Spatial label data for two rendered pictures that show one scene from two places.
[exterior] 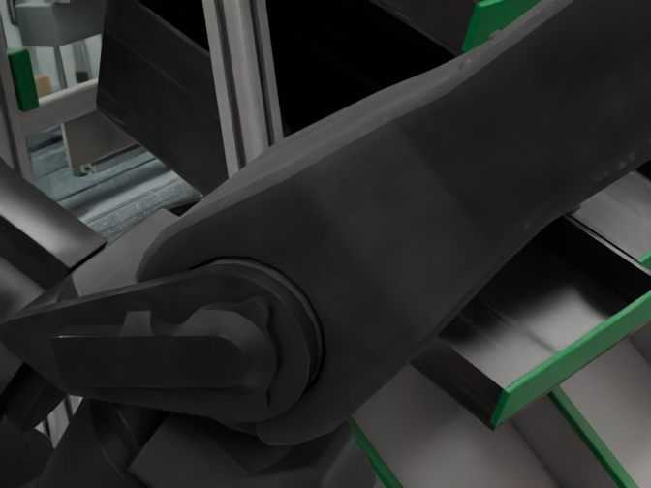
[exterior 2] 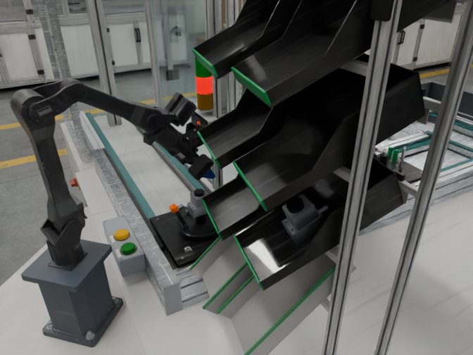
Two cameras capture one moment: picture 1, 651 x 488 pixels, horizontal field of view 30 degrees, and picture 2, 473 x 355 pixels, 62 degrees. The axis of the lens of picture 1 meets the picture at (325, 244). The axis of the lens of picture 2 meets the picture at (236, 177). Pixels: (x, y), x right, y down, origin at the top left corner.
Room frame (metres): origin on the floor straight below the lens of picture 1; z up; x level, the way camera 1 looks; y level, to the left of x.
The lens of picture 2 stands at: (0.82, -0.69, 1.68)
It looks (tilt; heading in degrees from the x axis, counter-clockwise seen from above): 30 degrees down; 115
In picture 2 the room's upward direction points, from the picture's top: straight up
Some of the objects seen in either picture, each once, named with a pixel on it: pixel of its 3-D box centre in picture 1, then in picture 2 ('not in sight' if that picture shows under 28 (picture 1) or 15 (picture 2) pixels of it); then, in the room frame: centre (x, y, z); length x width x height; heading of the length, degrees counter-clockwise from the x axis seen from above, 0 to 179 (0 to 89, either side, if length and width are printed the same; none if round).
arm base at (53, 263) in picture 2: not in sight; (65, 249); (0.17, -0.22, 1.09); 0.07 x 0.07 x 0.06; 9
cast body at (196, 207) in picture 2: not in sight; (203, 200); (0.34, 0.12, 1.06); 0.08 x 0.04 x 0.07; 54
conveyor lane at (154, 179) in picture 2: not in sight; (174, 194); (0.11, 0.31, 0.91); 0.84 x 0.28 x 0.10; 143
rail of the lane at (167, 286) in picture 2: not in sight; (127, 210); (0.02, 0.16, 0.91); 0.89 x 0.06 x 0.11; 143
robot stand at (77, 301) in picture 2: not in sight; (77, 290); (0.17, -0.22, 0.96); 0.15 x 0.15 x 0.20; 9
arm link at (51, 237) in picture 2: not in sight; (60, 227); (0.17, -0.22, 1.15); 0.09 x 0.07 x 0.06; 158
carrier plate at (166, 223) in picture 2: not in sight; (200, 229); (0.33, 0.11, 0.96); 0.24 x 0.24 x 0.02; 53
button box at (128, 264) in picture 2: not in sight; (123, 244); (0.14, -0.01, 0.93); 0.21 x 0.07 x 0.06; 143
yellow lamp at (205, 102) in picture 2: not in sight; (205, 99); (0.25, 0.32, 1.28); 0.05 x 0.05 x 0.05
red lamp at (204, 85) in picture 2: not in sight; (204, 84); (0.25, 0.32, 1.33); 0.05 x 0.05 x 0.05
